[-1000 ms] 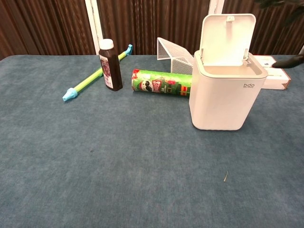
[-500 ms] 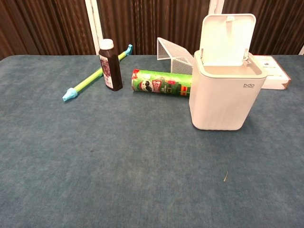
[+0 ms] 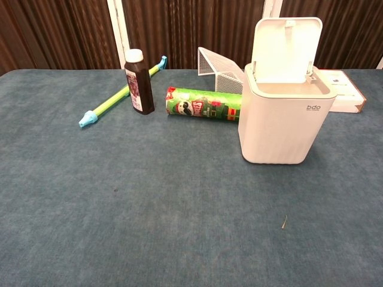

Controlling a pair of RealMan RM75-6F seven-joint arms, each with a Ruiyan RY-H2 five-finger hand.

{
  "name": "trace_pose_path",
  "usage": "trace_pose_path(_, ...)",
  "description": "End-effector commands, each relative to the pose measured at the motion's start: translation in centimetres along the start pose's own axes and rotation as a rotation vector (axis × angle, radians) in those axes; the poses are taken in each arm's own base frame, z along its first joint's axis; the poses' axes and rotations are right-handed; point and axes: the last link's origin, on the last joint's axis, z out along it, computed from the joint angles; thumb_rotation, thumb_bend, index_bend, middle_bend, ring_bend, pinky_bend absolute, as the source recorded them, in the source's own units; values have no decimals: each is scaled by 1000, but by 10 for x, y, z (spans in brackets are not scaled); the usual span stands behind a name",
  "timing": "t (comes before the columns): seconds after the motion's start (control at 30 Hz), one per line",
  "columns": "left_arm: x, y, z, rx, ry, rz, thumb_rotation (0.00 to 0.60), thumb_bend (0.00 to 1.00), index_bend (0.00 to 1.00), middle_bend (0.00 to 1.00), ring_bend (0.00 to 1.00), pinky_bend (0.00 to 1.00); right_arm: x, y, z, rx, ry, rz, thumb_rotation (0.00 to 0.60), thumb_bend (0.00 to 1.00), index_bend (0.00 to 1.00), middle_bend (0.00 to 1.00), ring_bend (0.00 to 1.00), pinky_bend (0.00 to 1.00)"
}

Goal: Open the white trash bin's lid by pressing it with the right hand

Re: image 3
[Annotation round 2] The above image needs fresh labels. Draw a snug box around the white square lidded bin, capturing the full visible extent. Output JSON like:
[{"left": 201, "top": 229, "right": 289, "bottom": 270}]
[{"left": 238, "top": 17, "right": 338, "bottom": 165}]

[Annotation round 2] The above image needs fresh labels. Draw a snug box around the green patterned tube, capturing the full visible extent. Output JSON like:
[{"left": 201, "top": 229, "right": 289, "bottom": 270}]
[{"left": 165, "top": 86, "right": 242, "bottom": 124}]

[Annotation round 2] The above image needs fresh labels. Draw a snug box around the dark brown bottle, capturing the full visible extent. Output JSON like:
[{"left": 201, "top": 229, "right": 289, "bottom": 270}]
[{"left": 124, "top": 49, "right": 156, "bottom": 115}]

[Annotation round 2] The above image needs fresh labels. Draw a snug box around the blue felt table mat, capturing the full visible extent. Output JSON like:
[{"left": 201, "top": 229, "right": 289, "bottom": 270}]
[{"left": 0, "top": 68, "right": 383, "bottom": 287}]

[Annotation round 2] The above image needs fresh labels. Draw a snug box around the green and blue water squirter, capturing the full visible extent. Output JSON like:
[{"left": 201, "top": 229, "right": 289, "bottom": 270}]
[{"left": 78, "top": 55, "right": 168, "bottom": 129}]

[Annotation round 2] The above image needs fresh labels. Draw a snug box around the brown ribbed partition panel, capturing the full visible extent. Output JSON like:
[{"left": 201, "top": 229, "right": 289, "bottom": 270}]
[
  {"left": 121, "top": 0, "right": 267, "bottom": 70},
  {"left": 281, "top": 0, "right": 383, "bottom": 70},
  {"left": 0, "top": 0, "right": 120, "bottom": 75}
]

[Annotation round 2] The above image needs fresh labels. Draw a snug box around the white flat cardboard box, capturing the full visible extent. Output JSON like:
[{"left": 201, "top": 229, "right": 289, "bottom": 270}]
[{"left": 314, "top": 69, "right": 367, "bottom": 114}]

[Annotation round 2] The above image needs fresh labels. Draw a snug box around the white wire mesh rack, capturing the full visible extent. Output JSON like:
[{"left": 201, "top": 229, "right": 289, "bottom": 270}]
[{"left": 197, "top": 46, "right": 245, "bottom": 95}]

